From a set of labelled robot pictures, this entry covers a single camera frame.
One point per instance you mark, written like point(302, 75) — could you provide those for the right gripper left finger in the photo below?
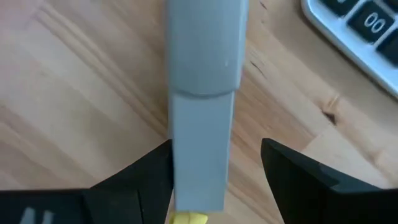
point(124, 199)

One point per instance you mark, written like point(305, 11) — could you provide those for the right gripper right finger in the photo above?
point(311, 193)

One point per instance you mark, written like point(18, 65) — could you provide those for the grey desk calculator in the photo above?
point(367, 21)

